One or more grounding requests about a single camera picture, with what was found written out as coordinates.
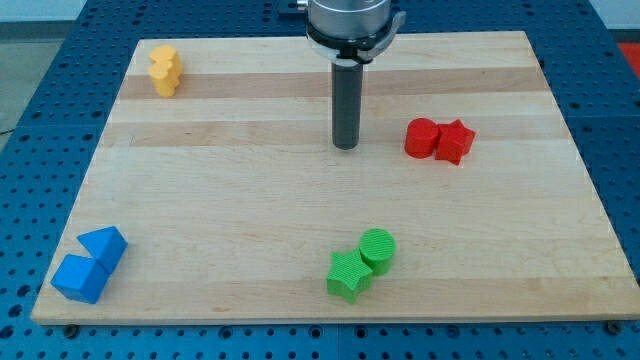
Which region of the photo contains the green cylinder block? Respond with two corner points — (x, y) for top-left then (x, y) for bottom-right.
(359, 228), (396, 276)

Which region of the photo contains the blue triangle block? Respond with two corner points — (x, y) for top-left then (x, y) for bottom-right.
(77, 226), (128, 274)

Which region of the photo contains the yellow pentagon block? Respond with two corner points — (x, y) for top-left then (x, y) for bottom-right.
(149, 45), (184, 75)

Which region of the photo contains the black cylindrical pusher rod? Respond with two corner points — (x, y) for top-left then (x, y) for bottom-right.
(331, 64), (363, 150)

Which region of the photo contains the wooden board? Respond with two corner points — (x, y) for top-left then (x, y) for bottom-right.
(32, 31), (639, 325)

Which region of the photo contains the red cylinder block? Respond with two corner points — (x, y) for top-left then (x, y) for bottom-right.
(404, 118), (440, 159)

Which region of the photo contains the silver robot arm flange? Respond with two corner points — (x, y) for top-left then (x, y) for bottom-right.
(296, 0), (407, 67)

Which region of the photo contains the green star block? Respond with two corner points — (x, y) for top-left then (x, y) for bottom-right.
(326, 248), (373, 304)

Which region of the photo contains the red star block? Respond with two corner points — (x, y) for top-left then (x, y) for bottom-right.
(435, 119), (476, 166)

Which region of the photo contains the yellow heart block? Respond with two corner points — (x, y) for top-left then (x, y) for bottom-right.
(148, 61), (179, 98)

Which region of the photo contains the blue cube block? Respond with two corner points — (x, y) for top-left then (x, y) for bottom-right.
(50, 254), (109, 304)

